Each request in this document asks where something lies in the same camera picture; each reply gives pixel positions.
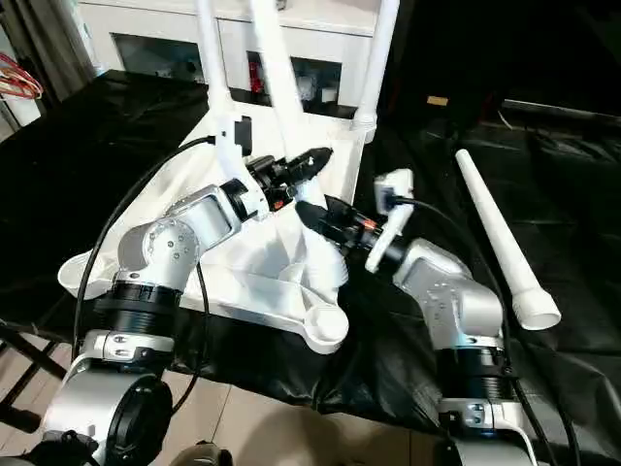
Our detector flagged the white storage box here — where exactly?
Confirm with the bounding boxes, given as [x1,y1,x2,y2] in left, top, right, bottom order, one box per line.
[0,94,43,128]

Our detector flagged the red clothes hangers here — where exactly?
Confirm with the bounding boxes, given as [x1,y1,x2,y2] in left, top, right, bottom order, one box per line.
[0,52,44,101]

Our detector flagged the black folding frame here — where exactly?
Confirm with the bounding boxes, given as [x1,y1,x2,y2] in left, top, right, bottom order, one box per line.
[0,317,68,434]

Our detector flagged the black left wrist camera cable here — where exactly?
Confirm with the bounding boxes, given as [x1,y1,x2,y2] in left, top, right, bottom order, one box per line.
[72,137,217,363]

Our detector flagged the grey curtain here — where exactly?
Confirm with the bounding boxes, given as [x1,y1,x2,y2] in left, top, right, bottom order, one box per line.
[9,0,98,103]

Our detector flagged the black mat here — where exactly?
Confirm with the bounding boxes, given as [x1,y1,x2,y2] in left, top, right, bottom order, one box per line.
[0,67,621,460]

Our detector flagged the white glass-door cabinet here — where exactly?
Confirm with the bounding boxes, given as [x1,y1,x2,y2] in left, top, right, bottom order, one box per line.
[77,0,389,117]

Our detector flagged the white plastic table top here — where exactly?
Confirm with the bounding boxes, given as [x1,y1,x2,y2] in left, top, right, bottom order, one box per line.
[56,99,377,355]

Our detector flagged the white plastic table leg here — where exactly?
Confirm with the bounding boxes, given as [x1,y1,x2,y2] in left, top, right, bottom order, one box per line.
[249,0,348,295]
[454,148,563,332]
[196,0,237,117]
[351,0,403,143]

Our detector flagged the long black bar device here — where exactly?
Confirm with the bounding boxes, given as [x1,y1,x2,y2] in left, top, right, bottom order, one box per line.
[502,99,621,121]

